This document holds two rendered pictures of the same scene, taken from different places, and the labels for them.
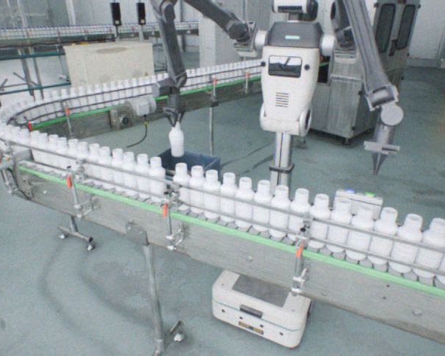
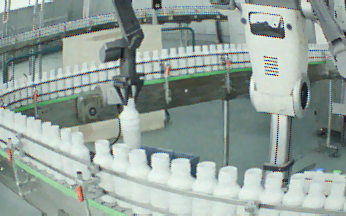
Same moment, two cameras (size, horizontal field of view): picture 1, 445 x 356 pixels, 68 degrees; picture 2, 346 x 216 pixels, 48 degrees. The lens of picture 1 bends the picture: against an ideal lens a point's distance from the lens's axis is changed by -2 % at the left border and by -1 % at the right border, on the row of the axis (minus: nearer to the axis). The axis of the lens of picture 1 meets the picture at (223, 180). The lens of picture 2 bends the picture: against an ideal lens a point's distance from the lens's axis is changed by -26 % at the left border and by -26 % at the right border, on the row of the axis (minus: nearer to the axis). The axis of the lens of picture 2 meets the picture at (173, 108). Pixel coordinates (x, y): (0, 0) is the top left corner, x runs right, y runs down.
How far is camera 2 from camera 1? 0.32 m
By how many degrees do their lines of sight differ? 19
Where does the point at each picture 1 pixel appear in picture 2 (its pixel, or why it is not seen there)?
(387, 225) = (335, 198)
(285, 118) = (278, 91)
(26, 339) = not seen: outside the picture
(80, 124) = (46, 114)
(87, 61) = (80, 50)
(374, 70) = (326, 18)
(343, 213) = (294, 193)
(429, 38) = not seen: outside the picture
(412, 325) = not seen: outside the picture
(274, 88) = (261, 51)
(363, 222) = (312, 199)
